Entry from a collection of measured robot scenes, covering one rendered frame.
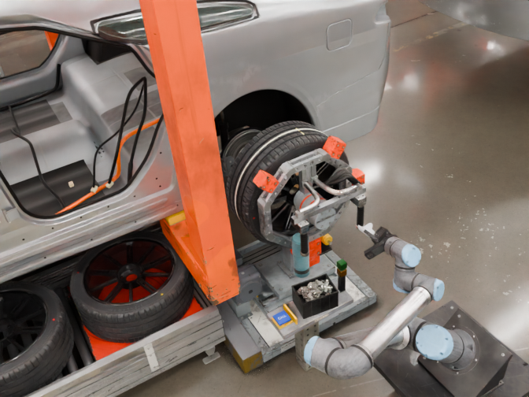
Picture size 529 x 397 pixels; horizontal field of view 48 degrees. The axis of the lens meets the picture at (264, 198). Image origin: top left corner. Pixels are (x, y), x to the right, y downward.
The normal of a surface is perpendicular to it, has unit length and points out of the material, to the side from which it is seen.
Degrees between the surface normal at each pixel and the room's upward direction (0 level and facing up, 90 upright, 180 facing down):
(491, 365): 43
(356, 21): 90
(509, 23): 108
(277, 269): 0
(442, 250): 0
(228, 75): 90
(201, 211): 90
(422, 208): 0
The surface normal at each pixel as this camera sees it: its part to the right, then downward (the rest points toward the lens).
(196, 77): 0.51, 0.51
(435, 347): -0.58, -0.29
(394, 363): -0.07, -0.77
